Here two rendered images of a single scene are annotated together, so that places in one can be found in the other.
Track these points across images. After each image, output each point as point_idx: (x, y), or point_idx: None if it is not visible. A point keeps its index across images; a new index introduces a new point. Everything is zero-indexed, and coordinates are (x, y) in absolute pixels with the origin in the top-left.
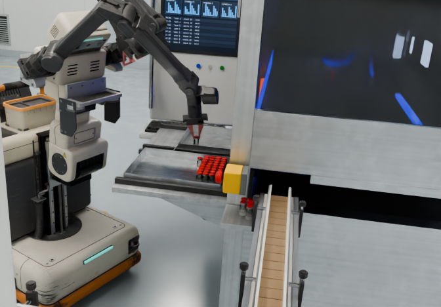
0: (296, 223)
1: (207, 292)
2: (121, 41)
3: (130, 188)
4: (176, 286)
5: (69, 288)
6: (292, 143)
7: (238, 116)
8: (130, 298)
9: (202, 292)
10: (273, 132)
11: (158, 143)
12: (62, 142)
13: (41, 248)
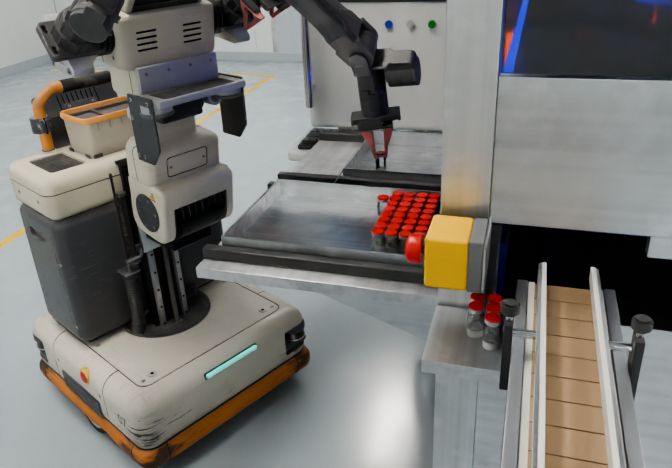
0: (623, 375)
1: (421, 420)
2: None
3: (232, 270)
4: (369, 407)
5: (182, 420)
6: (600, 159)
7: (457, 96)
8: (291, 430)
9: (412, 420)
10: (551, 133)
11: (310, 170)
12: (145, 175)
13: (138, 351)
